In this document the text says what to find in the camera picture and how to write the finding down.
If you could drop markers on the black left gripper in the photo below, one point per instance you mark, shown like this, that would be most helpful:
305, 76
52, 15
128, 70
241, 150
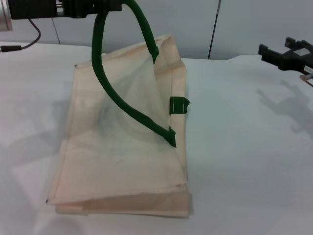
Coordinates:
49, 8

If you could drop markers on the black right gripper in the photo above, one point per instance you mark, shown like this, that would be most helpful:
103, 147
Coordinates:
298, 60

